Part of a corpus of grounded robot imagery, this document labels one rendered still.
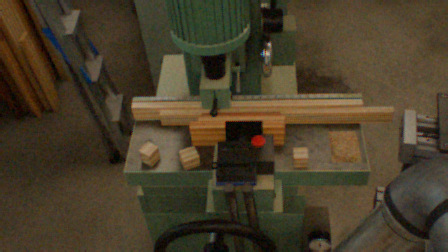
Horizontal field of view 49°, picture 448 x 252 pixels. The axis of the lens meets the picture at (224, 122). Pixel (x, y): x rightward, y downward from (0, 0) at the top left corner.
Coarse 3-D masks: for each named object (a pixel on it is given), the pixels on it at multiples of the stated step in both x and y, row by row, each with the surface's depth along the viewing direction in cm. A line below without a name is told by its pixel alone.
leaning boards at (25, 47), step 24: (0, 0) 225; (24, 0) 245; (0, 24) 227; (24, 24) 252; (0, 48) 231; (24, 48) 236; (48, 48) 267; (0, 72) 249; (24, 72) 250; (48, 72) 277; (24, 96) 259; (48, 96) 259
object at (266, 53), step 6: (264, 36) 127; (270, 36) 127; (264, 42) 125; (270, 42) 126; (264, 48) 125; (270, 48) 125; (264, 54) 125; (270, 54) 125; (264, 60) 125; (270, 60) 126; (264, 66) 126; (270, 66) 126; (264, 72) 128; (270, 72) 128
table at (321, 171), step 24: (144, 120) 134; (144, 144) 128; (168, 144) 128; (192, 144) 127; (288, 144) 125; (312, 144) 125; (360, 144) 124; (144, 168) 123; (168, 168) 122; (192, 168) 122; (288, 168) 120; (312, 168) 120; (336, 168) 119; (360, 168) 119; (216, 216) 118; (240, 216) 117; (264, 216) 117
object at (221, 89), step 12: (228, 60) 123; (228, 72) 120; (204, 84) 117; (216, 84) 117; (228, 84) 117; (204, 96) 118; (216, 96) 118; (228, 96) 118; (204, 108) 121; (216, 108) 121; (228, 108) 121
